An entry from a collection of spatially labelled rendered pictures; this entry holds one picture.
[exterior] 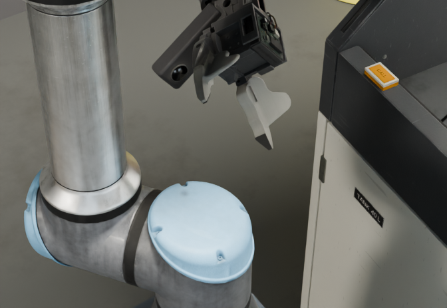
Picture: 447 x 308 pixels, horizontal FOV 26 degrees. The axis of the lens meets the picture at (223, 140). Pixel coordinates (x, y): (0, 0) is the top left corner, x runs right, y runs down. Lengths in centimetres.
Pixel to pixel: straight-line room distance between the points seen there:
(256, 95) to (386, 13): 43
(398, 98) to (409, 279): 33
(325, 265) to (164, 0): 160
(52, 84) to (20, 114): 195
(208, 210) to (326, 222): 78
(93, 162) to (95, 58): 14
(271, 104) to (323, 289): 83
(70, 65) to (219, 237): 26
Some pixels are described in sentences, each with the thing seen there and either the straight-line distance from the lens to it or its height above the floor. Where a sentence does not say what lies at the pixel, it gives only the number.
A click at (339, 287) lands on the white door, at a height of 42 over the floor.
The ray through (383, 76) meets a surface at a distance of 153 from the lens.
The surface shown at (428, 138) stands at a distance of 146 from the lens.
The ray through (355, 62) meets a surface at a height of 95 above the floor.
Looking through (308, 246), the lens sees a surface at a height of 43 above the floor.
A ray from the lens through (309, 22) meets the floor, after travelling 322.
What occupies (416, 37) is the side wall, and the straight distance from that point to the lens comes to 169.
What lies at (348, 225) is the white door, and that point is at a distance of 178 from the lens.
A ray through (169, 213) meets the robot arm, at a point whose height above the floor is 113.
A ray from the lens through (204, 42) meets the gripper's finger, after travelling 118.
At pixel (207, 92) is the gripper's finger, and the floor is 120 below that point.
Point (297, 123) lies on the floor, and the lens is 285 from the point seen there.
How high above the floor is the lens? 194
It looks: 44 degrees down
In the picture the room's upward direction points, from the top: straight up
